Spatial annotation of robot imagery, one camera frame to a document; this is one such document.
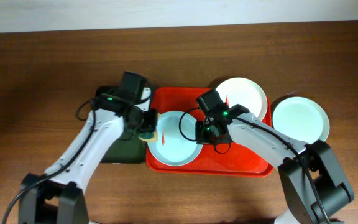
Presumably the green yellow sponge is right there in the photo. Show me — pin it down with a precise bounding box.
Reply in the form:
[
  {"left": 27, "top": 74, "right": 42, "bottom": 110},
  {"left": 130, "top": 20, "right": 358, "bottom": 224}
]
[{"left": 138, "top": 113, "right": 160, "bottom": 142}]

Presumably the white plate with red smear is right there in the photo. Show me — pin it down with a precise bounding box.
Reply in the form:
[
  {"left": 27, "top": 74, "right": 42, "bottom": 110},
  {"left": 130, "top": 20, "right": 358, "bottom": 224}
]
[{"left": 148, "top": 111, "right": 202, "bottom": 166}]

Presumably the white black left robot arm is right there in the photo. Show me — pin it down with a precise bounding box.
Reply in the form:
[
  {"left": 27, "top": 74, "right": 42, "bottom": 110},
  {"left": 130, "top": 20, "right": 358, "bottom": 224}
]
[{"left": 13, "top": 89, "right": 157, "bottom": 223}]

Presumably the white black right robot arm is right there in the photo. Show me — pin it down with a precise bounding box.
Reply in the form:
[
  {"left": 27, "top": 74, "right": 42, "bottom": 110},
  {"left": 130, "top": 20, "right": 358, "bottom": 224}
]
[{"left": 196, "top": 103, "right": 354, "bottom": 223}]

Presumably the black rectangular tray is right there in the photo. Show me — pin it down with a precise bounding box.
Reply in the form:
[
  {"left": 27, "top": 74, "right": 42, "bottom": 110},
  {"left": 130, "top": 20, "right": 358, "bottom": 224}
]
[{"left": 94, "top": 86, "right": 151, "bottom": 164}]

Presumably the red plastic tray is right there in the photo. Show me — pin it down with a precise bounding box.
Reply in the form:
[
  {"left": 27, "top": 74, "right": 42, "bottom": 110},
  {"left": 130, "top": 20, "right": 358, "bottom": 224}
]
[{"left": 145, "top": 87, "right": 273, "bottom": 177}]

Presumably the white plate at tray corner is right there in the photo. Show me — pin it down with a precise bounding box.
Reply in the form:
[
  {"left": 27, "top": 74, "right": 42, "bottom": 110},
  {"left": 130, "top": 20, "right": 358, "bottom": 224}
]
[{"left": 216, "top": 77, "right": 268, "bottom": 120}]

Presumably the white clean plate on table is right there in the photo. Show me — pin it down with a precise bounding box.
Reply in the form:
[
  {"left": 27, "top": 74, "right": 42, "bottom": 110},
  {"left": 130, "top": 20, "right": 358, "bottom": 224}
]
[{"left": 272, "top": 96, "right": 330, "bottom": 144}]

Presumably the black right camera cable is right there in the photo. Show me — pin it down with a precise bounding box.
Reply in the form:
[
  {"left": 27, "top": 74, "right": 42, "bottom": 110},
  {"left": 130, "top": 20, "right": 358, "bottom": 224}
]
[{"left": 178, "top": 107, "right": 231, "bottom": 155}]

